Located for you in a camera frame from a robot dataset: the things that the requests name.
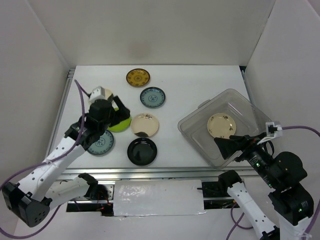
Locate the clear plastic bin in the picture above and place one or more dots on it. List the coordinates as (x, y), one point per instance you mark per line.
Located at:
(249, 119)

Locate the white front cover panel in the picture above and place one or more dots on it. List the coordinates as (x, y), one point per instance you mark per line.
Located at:
(158, 198)

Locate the black glossy plate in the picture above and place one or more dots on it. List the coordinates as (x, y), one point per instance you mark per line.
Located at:
(142, 151)

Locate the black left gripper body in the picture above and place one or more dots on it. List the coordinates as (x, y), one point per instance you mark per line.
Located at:
(107, 122)

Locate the small cream plate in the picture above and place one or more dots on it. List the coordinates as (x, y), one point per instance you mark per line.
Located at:
(221, 125)

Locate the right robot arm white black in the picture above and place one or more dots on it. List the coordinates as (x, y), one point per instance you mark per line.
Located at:
(283, 174)

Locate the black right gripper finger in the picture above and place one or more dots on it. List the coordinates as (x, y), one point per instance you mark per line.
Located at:
(228, 147)
(246, 139)

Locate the small blue patterned plate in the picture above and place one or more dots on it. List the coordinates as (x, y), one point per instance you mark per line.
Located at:
(103, 145)

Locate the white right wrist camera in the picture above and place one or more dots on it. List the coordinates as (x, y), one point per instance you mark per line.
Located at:
(273, 130)

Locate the large cream plate dark patch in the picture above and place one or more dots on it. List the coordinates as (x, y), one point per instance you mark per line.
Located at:
(145, 125)

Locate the large blue patterned plate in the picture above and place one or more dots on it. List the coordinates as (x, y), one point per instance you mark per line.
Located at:
(152, 97)

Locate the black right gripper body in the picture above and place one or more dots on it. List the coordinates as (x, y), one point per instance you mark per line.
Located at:
(257, 156)

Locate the yellow patterned plate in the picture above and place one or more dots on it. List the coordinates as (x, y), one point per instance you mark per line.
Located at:
(138, 77)

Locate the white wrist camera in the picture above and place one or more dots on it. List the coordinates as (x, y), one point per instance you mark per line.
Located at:
(273, 130)
(98, 93)

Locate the cream plate with dark patch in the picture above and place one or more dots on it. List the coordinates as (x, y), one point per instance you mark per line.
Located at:
(110, 98)

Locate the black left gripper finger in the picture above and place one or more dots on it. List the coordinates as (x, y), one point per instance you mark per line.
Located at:
(119, 117)
(121, 107)

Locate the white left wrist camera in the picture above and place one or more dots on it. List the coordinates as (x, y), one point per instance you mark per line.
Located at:
(98, 93)

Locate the lime green plate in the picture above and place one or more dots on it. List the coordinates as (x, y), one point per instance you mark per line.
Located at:
(121, 126)

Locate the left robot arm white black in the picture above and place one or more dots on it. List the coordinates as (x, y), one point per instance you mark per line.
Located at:
(32, 198)

